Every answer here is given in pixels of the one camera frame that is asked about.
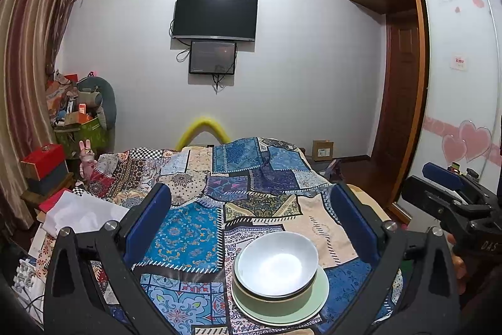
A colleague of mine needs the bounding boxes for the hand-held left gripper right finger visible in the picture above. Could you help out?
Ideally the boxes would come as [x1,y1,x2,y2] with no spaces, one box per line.
[330,183,461,335]

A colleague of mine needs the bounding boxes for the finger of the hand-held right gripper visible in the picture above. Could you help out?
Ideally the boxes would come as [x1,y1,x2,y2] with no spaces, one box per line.
[423,162,491,206]
[402,176,493,237]

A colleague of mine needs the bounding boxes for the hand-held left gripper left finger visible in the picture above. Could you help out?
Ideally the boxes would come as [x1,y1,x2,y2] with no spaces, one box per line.
[42,183,185,335]

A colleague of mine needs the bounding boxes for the white bowl with black spots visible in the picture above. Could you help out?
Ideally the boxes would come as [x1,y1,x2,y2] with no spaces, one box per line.
[237,232,319,297]

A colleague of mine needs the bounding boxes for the pink bowl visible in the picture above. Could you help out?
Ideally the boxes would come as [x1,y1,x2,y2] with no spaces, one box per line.
[233,257,327,312]

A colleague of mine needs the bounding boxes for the light green plate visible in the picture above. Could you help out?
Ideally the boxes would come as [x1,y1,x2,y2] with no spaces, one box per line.
[231,266,330,325]

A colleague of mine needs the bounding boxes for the person's right hand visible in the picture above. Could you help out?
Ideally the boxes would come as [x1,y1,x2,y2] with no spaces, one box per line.
[447,234,467,294]

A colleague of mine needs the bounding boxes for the patchwork printed blanket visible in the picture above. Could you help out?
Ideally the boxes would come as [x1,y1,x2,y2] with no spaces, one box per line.
[31,137,404,335]

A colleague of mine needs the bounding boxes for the purple bag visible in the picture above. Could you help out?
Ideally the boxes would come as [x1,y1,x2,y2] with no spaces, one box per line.
[325,158,344,181]

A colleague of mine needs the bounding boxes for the white sliding door with hearts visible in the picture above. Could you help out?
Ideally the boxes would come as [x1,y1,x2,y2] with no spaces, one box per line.
[412,0,502,218]

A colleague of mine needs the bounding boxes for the white paper sheets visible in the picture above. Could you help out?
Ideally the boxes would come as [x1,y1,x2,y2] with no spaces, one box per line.
[43,190,130,235]

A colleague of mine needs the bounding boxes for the cardboard box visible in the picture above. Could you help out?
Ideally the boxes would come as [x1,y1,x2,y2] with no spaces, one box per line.
[312,140,335,162]

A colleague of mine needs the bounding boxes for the brown wooden door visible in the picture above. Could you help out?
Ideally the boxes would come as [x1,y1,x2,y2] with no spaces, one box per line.
[372,9,426,202]

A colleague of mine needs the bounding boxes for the pink rabbit toy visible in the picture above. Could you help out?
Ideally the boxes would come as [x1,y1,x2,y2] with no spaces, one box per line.
[78,140,97,182]

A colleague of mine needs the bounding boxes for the red folder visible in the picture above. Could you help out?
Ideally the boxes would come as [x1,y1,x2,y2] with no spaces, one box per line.
[38,189,69,212]

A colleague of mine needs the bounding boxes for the green box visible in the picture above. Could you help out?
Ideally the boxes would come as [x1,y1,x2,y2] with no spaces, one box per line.
[54,117,108,159]

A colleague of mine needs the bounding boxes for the dark grey box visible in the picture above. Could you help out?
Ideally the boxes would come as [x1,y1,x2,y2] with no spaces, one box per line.
[27,162,69,195]

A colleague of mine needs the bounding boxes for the yellow foam tube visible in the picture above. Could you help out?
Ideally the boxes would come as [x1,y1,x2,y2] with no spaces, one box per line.
[176,116,229,149]

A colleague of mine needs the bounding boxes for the wooden stool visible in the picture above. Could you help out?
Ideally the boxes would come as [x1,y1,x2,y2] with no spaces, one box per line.
[21,178,75,211]

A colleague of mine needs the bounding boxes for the red box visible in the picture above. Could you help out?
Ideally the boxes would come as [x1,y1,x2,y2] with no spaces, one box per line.
[20,144,65,181]

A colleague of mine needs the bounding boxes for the grey green neck pillow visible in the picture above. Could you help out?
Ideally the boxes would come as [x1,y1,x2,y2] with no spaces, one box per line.
[77,77,117,129]

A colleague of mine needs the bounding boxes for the white perforated plastic object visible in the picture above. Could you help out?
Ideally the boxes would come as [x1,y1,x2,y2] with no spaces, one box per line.
[13,258,50,290]

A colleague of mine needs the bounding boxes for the pile of assorted boxes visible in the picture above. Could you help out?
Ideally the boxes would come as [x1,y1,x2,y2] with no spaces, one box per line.
[46,70,103,127]

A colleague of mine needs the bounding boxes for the small black monitor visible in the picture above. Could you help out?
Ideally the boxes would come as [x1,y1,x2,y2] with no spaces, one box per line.
[189,40,238,75]

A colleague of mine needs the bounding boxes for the striped brown curtain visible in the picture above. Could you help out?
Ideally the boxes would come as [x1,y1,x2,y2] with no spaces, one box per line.
[0,0,91,230]

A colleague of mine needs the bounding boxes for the black wall television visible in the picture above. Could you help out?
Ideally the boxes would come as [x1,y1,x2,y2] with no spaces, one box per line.
[171,0,259,42]

